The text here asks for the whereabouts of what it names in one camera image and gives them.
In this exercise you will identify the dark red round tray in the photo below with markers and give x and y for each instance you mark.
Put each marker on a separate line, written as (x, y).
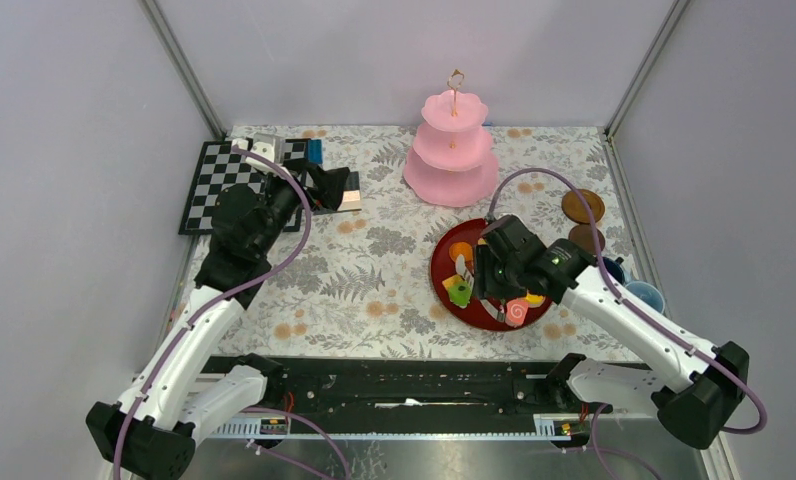
(480, 314)

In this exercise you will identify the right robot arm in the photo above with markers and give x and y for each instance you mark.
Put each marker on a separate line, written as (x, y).
(690, 385)

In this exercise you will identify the green cake slice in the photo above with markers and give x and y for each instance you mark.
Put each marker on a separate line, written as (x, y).
(458, 290)

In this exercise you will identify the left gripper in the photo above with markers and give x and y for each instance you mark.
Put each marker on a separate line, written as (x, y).
(330, 183)

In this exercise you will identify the pink swirl roll cake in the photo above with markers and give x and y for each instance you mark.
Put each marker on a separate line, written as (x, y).
(516, 311)

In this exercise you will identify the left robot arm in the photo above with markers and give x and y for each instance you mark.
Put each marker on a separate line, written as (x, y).
(155, 427)

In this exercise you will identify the black and white chessboard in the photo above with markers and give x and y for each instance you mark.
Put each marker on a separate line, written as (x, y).
(218, 169)

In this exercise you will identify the dark blue mug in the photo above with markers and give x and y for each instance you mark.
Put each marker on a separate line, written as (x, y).
(617, 270)

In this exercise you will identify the blue lego brick on pillar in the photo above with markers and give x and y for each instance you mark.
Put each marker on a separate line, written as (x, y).
(315, 151)

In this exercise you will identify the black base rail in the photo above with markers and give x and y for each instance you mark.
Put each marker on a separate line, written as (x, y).
(354, 399)

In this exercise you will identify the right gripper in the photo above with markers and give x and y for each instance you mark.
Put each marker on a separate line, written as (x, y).
(485, 285)

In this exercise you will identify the floral table cloth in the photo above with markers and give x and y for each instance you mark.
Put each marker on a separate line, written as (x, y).
(361, 287)

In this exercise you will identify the light blue mug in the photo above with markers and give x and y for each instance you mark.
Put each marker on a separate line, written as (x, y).
(647, 293)

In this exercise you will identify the yellow iced donut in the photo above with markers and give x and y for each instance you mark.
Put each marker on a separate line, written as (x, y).
(534, 300)

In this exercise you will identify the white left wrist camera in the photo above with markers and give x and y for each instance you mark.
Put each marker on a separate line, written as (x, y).
(265, 145)

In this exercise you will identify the orange round tart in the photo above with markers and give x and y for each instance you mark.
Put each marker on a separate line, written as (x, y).
(461, 249)

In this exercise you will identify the pink three-tier cake stand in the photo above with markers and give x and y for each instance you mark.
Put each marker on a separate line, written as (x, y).
(451, 161)

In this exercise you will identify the dark brown wooden coaster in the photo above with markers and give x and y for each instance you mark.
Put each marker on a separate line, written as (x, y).
(590, 240)

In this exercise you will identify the cream lego brick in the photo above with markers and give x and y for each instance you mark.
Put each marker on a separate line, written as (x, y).
(352, 201)

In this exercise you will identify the light brown wooden saucer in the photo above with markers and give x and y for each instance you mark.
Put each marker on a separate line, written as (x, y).
(576, 206)

